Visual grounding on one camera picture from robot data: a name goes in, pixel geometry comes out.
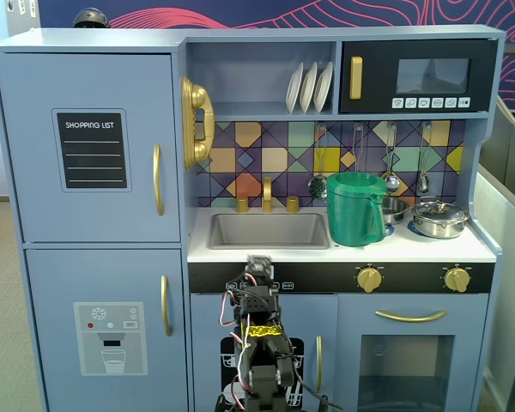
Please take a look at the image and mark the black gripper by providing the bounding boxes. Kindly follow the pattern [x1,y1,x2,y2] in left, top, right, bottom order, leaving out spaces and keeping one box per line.
[243,254,276,295]

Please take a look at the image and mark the gold shopping list door handle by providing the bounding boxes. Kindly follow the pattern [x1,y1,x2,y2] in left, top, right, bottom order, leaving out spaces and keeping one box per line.
[152,143,166,217]

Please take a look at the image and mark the blue door with shopping list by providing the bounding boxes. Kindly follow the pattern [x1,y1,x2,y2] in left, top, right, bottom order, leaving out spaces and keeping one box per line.
[0,51,182,244]

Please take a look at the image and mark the blue dishwasher door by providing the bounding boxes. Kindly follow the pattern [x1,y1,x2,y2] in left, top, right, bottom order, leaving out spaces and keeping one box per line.
[190,293,339,412]

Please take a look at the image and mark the blue oven door with window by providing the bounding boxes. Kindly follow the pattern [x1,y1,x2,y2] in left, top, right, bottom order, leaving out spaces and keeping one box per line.
[336,294,490,412]

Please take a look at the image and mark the blue door with ice dispenser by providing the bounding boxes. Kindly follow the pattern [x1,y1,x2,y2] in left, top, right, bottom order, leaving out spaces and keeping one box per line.
[24,247,189,412]

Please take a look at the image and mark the black microwave door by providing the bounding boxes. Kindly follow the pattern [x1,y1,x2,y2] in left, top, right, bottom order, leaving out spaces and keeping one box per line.
[340,39,498,114]

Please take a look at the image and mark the grey metal cabinet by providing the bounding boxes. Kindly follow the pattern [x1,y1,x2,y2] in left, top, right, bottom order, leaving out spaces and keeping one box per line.
[6,0,42,38]

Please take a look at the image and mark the grey toy sink basin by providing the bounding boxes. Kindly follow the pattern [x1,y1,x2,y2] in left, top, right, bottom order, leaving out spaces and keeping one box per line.
[206,212,331,251]

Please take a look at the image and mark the gold toy faucet spout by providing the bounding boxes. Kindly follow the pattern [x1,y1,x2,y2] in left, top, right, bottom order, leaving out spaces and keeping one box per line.
[262,176,274,214]

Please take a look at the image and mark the steel slotted skimmer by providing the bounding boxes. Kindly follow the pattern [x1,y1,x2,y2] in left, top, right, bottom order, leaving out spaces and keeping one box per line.
[307,124,329,201]

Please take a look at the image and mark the gold stove knob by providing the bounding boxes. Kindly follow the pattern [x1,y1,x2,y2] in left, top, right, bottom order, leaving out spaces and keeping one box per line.
[442,264,472,294]
[354,264,385,295]

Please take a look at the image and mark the green plastic pitcher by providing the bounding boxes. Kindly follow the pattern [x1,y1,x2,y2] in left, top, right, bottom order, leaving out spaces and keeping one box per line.
[325,172,388,248]

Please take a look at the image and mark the small steel saucepan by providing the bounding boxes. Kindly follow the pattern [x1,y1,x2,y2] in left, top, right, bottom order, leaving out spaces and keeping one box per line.
[380,196,410,226]

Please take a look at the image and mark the steel ladle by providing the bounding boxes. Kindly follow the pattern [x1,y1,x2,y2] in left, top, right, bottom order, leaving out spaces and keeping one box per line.
[381,122,401,193]

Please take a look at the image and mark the steel toy pot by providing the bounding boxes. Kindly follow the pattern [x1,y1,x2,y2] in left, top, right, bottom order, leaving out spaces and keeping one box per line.
[411,212,471,239]

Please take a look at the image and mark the white toy plate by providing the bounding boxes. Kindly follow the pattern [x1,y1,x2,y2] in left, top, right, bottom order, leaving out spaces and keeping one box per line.
[285,62,305,115]
[312,61,335,115]
[299,61,319,115]

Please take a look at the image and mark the steel hanging spoon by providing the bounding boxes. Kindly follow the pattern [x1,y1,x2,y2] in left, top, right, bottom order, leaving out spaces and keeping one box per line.
[416,122,433,194]

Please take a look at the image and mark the steel pot lid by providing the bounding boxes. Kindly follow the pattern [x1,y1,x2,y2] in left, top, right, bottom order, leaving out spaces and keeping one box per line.
[413,197,469,221]

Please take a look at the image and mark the gold toy telephone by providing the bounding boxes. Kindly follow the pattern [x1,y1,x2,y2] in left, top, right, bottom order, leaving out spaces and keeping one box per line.
[179,76,216,170]

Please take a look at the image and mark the grey office partition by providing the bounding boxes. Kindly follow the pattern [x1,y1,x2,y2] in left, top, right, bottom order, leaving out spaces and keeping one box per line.
[470,96,515,412]

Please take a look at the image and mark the black helmet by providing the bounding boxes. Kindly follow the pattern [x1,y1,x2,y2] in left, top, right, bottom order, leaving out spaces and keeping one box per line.
[72,7,112,29]

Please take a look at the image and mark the red white servo wire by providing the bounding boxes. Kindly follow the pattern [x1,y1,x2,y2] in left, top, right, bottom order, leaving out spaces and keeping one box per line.
[220,289,252,344]

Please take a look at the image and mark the gold ice dispenser door handle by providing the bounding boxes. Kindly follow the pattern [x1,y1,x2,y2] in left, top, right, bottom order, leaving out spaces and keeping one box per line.
[160,274,173,337]

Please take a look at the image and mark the gold dishwasher door handle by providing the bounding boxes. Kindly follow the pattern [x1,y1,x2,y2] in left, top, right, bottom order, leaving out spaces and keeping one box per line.
[314,335,324,395]

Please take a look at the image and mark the black cable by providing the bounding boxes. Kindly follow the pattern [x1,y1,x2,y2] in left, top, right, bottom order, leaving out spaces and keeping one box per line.
[289,351,347,412]

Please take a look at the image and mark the gold oven door handle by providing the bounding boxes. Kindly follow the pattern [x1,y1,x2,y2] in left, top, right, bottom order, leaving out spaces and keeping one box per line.
[374,309,448,324]

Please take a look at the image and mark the steel hanging utensil handle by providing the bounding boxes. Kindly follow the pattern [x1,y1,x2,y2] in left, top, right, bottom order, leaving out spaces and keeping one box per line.
[352,124,364,175]

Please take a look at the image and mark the blue toy kitchen frame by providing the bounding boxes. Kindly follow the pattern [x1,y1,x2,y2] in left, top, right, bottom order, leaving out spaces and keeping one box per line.
[0,24,508,412]

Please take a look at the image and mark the gold microwave door handle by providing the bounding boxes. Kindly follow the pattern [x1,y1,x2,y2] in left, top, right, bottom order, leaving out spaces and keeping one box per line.
[348,56,364,100]

